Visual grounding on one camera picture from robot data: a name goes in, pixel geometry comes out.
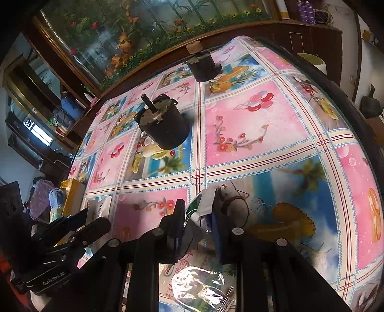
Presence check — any light blue towel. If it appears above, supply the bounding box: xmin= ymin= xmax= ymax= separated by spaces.
xmin=49 ymin=188 xmax=66 ymax=209

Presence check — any long white wipes pack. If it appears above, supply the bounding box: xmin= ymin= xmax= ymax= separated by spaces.
xmin=86 ymin=196 xmax=112 ymax=224

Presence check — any green white medicine sachet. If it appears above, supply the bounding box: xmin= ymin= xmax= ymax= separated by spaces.
xmin=182 ymin=188 xmax=225 ymax=259

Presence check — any white Dole snack bag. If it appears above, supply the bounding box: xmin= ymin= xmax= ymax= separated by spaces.
xmin=159 ymin=250 xmax=236 ymax=312

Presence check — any purple cloth dining table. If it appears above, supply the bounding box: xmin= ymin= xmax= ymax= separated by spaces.
xmin=29 ymin=179 xmax=55 ymax=220

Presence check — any colourful patterned tablecloth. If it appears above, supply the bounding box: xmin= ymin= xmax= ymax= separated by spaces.
xmin=69 ymin=36 xmax=383 ymax=311

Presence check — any blue thermos jug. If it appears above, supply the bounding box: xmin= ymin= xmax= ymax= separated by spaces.
xmin=60 ymin=97 xmax=83 ymax=121

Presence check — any black cylindrical motor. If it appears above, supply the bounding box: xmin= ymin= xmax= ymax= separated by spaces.
xmin=134 ymin=94 xmax=189 ymax=150

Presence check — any flower landscape glass panel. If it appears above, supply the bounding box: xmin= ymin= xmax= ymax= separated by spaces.
xmin=40 ymin=0 xmax=275 ymax=90

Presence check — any black motor with cork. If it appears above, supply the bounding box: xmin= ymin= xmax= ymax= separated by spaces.
xmin=186 ymin=40 xmax=222 ymax=83

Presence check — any purple bottles pair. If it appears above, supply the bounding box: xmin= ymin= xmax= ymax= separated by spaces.
xmin=297 ymin=0 xmax=316 ymax=25

